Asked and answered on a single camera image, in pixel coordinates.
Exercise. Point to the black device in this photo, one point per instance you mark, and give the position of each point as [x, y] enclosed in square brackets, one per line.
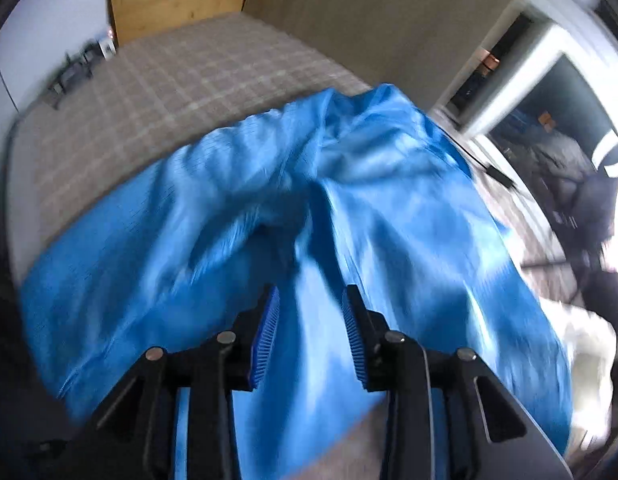
[71, 75]

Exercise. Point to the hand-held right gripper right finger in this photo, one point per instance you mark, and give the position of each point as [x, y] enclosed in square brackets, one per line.
[354, 347]

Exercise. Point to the white window frame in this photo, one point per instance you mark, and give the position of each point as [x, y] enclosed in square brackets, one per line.
[534, 55]

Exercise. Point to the white cloth pile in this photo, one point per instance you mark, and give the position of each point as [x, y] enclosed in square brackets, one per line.
[589, 350]

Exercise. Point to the blue garment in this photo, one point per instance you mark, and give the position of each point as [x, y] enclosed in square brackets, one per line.
[229, 185]

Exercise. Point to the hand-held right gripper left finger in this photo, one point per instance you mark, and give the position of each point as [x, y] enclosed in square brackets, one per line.
[266, 342]

